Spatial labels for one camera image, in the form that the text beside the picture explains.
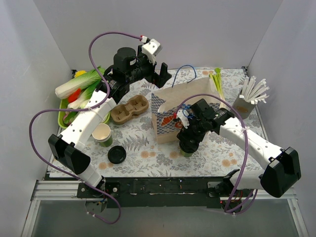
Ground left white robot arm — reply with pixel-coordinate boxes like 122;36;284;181
48;41;171;198

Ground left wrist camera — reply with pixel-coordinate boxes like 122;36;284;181
142;39;162;65

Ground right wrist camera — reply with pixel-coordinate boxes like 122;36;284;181
176;109;193;129

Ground black cup lid on mat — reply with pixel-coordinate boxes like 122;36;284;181
108;146;126;164

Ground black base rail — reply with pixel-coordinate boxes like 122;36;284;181
76;176;254;209

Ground floral table mat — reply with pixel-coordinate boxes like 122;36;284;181
49;69;267;178

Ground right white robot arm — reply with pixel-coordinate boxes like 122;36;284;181
174;99;301;198

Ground green vegetable basket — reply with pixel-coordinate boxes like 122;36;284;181
57;76;113;128

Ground black cup lid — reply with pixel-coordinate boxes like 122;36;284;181
179;141;199;154
108;146;126;164

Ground stacked green paper cups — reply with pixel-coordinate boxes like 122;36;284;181
92;123;113;147

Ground checkered paper takeout bag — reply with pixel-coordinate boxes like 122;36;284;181
151;68;223;144

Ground green paper coffee cup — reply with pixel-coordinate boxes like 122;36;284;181
180;148;194;158

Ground long white cabbage toy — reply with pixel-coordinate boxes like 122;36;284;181
55;70;101;99

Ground celery stalk toy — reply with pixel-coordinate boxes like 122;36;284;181
209;68;225;101

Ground cardboard cup carrier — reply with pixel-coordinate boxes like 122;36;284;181
111;95;149;124

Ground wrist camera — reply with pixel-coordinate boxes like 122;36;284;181
142;39;162;65
176;109;193;129

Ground straw holder with straws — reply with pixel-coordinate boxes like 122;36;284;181
233;76;270;119

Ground red pepper toy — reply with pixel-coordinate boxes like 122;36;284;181
68;88;81;103

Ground yellow pepper toy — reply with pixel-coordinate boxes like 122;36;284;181
74;70;86;78

